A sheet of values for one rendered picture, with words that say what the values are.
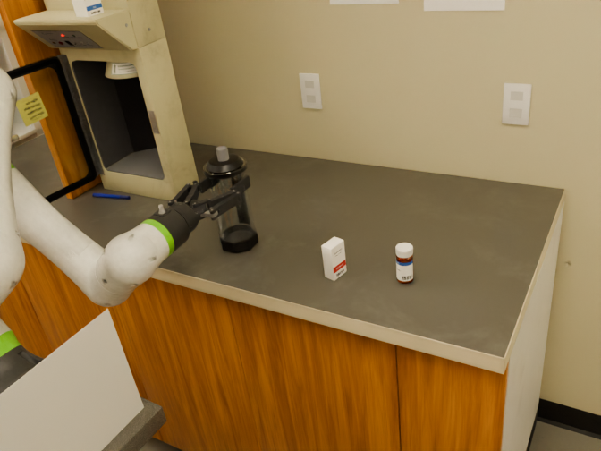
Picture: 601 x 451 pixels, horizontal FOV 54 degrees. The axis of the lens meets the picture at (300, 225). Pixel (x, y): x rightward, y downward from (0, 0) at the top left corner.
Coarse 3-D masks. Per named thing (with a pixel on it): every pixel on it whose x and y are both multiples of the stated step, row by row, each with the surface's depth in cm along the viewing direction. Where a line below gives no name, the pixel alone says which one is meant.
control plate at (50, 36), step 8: (40, 32) 159; (48, 32) 158; (56, 32) 156; (64, 32) 154; (72, 32) 153; (80, 32) 151; (48, 40) 164; (56, 40) 162; (64, 40) 160; (72, 40) 159; (80, 40) 157; (88, 40) 156
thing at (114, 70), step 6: (108, 66) 170; (114, 66) 168; (120, 66) 167; (126, 66) 167; (132, 66) 167; (108, 72) 170; (114, 72) 168; (120, 72) 167; (126, 72) 167; (132, 72) 167; (114, 78) 168; (120, 78) 168; (126, 78) 167
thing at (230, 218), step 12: (204, 168) 143; (240, 168) 141; (216, 180) 141; (228, 180) 141; (216, 192) 144; (240, 204) 145; (228, 216) 146; (240, 216) 147; (252, 216) 152; (228, 228) 148; (240, 228) 148; (252, 228) 151; (228, 240) 150; (240, 240) 150
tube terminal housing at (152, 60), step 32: (64, 0) 161; (128, 0) 151; (160, 32) 162; (160, 64) 164; (160, 96) 166; (160, 128) 168; (160, 160) 175; (192, 160) 183; (128, 192) 190; (160, 192) 182
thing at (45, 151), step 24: (48, 72) 170; (24, 96) 166; (48, 96) 171; (24, 120) 167; (48, 120) 173; (24, 144) 169; (48, 144) 175; (72, 144) 181; (24, 168) 170; (48, 168) 176; (72, 168) 183; (48, 192) 178
